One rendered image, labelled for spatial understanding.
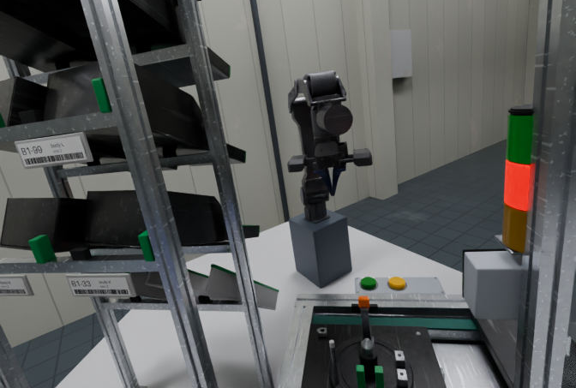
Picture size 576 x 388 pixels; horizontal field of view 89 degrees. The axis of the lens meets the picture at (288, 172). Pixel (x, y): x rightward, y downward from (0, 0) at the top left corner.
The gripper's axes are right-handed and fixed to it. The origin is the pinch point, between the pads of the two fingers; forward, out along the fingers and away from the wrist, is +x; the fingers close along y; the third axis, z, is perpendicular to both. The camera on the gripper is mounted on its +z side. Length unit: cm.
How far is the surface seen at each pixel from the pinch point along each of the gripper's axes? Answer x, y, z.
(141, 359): 39, -52, 15
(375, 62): -42, 40, -305
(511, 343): 28.3, 30.5, 16.5
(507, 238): -1.9, 21.6, 32.1
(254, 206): 85, -98, -202
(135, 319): 39, -65, 2
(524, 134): -13.8, 22.1, 33.1
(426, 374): 28.3, 14.5, 23.8
